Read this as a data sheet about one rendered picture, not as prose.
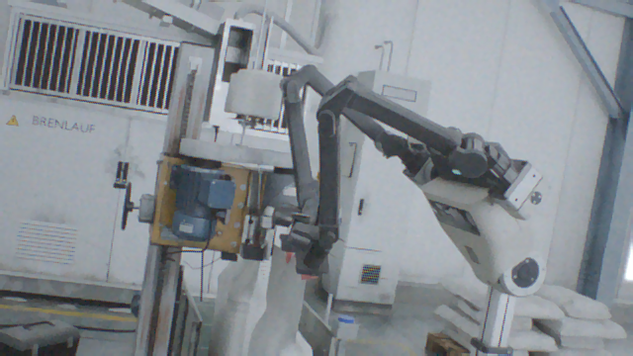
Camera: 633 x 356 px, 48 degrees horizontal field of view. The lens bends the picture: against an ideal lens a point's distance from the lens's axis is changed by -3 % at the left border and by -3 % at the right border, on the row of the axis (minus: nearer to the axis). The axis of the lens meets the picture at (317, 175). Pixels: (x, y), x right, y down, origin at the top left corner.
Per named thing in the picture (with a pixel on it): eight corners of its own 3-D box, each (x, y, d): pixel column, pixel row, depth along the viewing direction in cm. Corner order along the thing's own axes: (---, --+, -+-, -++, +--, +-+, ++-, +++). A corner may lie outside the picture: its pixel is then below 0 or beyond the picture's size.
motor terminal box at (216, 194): (232, 217, 240) (237, 182, 240) (206, 215, 233) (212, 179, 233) (219, 212, 247) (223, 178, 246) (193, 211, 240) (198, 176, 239)
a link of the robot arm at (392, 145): (307, 54, 227) (302, 53, 237) (279, 88, 227) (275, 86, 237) (408, 143, 239) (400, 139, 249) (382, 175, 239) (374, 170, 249)
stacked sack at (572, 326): (630, 345, 522) (634, 326, 521) (554, 339, 503) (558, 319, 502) (593, 327, 564) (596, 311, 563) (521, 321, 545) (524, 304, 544)
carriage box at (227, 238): (239, 254, 265) (253, 170, 264) (147, 243, 256) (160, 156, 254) (229, 242, 289) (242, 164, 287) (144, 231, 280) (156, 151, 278)
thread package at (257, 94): (282, 124, 245) (291, 73, 244) (233, 115, 241) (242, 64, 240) (272, 122, 261) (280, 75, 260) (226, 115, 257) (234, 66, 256)
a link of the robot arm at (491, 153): (502, 166, 183) (500, 155, 188) (475, 140, 180) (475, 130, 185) (475, 186, 188) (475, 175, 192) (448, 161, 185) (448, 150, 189)
